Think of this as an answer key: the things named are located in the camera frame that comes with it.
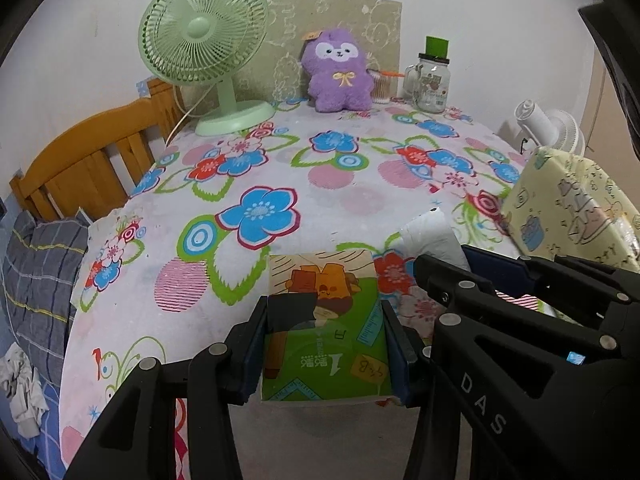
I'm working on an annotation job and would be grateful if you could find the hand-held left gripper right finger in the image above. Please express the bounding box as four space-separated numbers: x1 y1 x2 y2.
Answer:
381 299 435 411

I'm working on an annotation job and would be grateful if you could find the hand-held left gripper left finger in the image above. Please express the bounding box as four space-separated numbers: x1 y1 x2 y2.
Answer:
75 296 271 480

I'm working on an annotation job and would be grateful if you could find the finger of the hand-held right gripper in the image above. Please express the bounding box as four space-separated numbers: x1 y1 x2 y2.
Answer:
461 245 640 356
404 254 622 480

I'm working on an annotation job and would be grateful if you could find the white tissue pack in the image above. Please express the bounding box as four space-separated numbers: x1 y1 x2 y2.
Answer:
397 208 471 271

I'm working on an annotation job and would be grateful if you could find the green tissue pack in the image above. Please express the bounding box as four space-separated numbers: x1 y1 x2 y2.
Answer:
261 252 396 406

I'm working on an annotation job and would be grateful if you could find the yellow cartoon storage box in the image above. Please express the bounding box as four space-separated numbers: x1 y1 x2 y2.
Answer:
500 146 640 273

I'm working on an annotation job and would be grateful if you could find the floral tablecloth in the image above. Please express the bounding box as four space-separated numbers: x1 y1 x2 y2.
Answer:
57 95 551 480

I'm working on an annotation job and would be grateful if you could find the white desk fan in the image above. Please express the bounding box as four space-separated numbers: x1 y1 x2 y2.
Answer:
500 100 586 156

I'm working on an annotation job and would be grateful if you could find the beige door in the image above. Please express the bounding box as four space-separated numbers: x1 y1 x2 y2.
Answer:
575 5 640 161

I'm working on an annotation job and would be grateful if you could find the glass mug with green lid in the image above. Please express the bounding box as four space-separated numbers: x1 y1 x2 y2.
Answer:
402 35 451 113

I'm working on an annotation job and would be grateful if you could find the clear cotton swab jar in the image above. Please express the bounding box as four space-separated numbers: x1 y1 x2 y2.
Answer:
369 65 403 105

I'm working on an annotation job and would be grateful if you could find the blue checked bedsheet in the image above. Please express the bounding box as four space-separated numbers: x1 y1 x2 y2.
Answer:
0 375 68 480

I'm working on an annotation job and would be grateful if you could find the purple plush toy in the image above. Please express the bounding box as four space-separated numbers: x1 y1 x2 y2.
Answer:
300 29 375 113

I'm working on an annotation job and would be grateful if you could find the white crumpled cloth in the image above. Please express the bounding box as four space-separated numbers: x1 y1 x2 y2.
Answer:
0 344 49 436

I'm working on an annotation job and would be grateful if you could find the grey plaid pillow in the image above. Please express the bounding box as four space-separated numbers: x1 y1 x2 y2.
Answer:
0 207 91 391

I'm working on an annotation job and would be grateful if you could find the wooden bed headboard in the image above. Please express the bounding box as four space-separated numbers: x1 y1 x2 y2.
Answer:
9 77 183 223

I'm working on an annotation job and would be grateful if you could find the green patterned board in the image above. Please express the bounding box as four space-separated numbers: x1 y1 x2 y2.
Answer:
235 0 403 103

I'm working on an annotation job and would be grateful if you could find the green desk fan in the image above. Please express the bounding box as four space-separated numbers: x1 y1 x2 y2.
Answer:
138 0 276 137

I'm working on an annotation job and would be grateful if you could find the green fan power cable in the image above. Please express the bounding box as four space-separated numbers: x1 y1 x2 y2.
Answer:
165 84 216 145

